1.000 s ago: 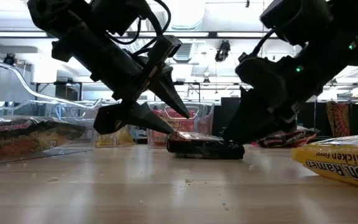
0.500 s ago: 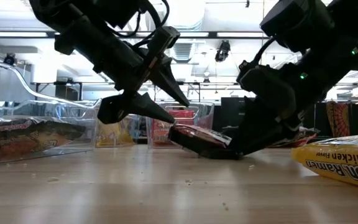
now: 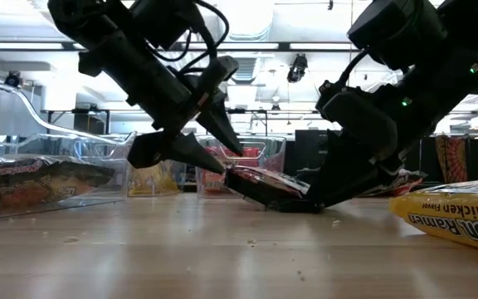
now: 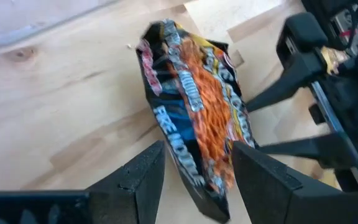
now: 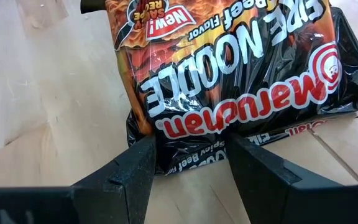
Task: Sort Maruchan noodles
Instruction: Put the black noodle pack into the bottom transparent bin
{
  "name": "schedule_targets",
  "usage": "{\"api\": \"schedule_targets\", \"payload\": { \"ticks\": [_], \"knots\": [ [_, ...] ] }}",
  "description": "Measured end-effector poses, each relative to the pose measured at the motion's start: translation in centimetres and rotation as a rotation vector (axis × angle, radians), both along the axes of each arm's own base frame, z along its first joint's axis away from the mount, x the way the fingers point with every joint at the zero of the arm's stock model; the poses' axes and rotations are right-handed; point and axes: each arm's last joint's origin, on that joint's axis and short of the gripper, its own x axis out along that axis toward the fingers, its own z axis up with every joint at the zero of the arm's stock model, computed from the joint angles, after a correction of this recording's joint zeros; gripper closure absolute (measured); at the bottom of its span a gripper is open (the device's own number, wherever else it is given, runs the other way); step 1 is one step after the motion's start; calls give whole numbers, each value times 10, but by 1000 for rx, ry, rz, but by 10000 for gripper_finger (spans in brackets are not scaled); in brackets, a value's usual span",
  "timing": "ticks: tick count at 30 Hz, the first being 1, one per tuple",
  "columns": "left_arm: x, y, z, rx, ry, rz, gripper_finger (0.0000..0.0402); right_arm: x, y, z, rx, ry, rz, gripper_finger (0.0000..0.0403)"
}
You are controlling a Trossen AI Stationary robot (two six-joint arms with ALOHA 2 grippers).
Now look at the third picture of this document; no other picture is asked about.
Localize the red Maruchan noodle pack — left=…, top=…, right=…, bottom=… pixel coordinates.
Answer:
left=202, top=145, right=267, bottom=194

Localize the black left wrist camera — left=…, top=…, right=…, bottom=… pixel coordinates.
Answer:
left=130, top=0, right=207, bottom=51

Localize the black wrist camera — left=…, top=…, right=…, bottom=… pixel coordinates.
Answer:
left=346, top=0, right=447, bottom=71
left=130, top=0, right=207, bottom=51

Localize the clear plastic bin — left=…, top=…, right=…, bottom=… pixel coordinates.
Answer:
left=195, top=135, right=286, bottom=199
left=126, top=136, right=188, bottom=197
left=0, top=78, right=137, bottom=221

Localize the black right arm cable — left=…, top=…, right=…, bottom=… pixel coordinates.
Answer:
left=337, top=48, right=371, bottom=91

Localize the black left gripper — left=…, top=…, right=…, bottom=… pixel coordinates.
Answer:
left=126, top=56, right=244, bottom=174

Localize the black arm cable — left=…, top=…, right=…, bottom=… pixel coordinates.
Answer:
left=145, top=0, right=231, bottom=78
left=337, top=48, right=371, bottom=91

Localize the black cabinet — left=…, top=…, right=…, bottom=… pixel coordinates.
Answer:
left=295, top=129, right=331, bottom=175

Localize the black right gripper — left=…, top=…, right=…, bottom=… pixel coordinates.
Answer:
left=270, top=81, right=414, bottom=214

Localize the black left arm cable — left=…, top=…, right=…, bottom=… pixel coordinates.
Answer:
left=145, top=0, right=231, bottom=78

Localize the yellow Maruchan chicken ramen pack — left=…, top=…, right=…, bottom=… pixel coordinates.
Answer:
left=128, top=159, right=181, bottom=196
left=388, top=177, right=478, bottom=255

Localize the black hanging camera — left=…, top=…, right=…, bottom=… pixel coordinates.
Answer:
left=4, top=71, right=23, bottom=89
left=286, top=52, right=309, bottom=84

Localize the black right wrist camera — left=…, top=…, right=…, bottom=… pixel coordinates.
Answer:
left=346, top=0, right=447, bottom=71

